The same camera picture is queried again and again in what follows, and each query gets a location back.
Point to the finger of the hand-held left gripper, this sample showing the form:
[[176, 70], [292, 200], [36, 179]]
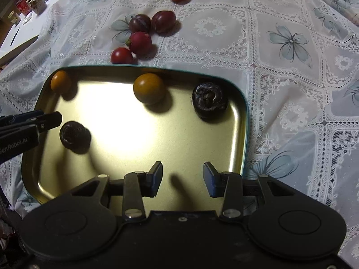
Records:
[[49, 120]]

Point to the red can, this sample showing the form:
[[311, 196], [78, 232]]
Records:
[[22, 6]]

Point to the patterned white mug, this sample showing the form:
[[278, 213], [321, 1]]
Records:
[[36, 4]]

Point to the small dark wrinkled fruit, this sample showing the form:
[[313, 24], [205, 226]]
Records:
[[75, 137]]

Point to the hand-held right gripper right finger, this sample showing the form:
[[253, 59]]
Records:
[[209, 178]]

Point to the large dark wrinkled fruit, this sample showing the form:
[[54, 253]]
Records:
[[209, 99]]

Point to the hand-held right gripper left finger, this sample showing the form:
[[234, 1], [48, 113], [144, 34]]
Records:
[[156, 175]]

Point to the small orange tomato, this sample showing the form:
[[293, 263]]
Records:
[[60, 81]]

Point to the white lace floral tablecloth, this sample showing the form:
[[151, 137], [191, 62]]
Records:
[[280, 89]]

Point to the dark purple plum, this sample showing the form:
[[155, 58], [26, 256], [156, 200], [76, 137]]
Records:
[[163, 21], [139, 23]]

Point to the black pen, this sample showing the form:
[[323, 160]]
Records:
[[14, 36]]

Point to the gold metal tray teal rim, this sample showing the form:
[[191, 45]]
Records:
[[134, 145]]

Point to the small glass jar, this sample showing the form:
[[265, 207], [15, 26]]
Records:
[[13, 16]]

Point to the red radish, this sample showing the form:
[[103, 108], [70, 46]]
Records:
[[140, 43]]

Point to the large orange tomato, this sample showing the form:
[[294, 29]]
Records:
[[148, 87]]

